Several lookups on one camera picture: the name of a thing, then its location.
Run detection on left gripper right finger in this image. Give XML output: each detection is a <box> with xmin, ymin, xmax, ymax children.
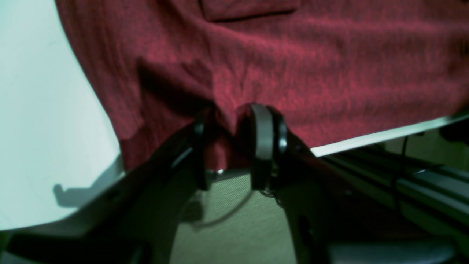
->
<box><xmin>250</xmin><ymin>104</ymin><xmax>458</xmax><ymax>264</ymax></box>

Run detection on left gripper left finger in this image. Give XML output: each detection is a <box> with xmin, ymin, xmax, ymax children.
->
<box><xmin>5</xmin><ymin>110</ymin><xmax>214</xmax><ymax>264</ymax></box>

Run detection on dark red long-sleeve shirt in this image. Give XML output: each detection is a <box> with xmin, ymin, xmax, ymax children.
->
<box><xmin>56</xmin><ymin>0</ymin><xmax>469</xmax><ymax>170</ymax></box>

